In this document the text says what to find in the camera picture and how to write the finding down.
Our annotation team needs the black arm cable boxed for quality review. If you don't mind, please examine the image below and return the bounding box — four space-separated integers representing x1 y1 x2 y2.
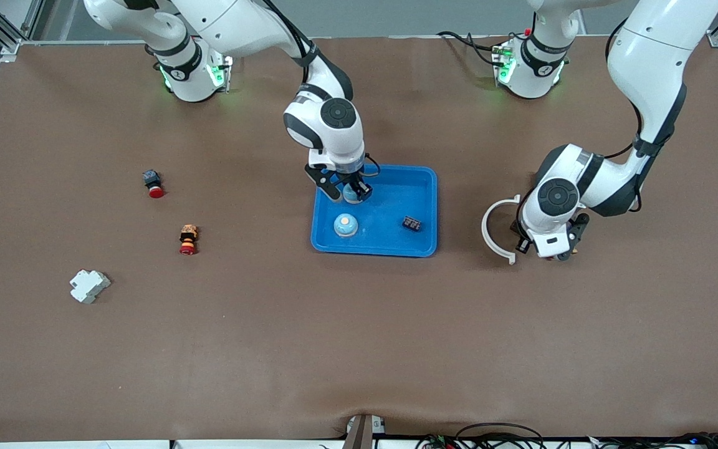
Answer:
259 0 382 181
605 19 644 160

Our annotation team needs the white circuit breaker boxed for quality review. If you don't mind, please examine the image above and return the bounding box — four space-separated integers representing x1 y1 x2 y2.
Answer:
70 269 112 304

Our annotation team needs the black base power cable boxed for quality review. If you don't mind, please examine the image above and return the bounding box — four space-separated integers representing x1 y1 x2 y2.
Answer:
437 30 506 68

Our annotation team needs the metal table edge clamp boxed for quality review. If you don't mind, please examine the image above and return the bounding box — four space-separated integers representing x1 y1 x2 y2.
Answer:
342 413 388 449

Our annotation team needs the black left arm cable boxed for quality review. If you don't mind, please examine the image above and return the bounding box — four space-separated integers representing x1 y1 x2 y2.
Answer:
605 19 644 160

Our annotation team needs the blue plastic tray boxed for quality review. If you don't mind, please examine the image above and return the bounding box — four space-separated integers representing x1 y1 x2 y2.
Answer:
310 164 439 258

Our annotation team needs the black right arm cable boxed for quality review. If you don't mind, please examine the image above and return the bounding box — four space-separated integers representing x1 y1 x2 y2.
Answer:
259 0 382 181

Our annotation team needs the red button black base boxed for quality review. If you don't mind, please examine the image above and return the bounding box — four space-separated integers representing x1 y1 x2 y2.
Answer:
142 170 166 199

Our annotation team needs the white curved plastic arc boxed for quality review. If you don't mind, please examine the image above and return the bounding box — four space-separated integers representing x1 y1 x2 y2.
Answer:
481 195 522 266

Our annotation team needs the tangle of cables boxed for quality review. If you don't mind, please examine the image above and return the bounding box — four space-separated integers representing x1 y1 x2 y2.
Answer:
415 422 718 449

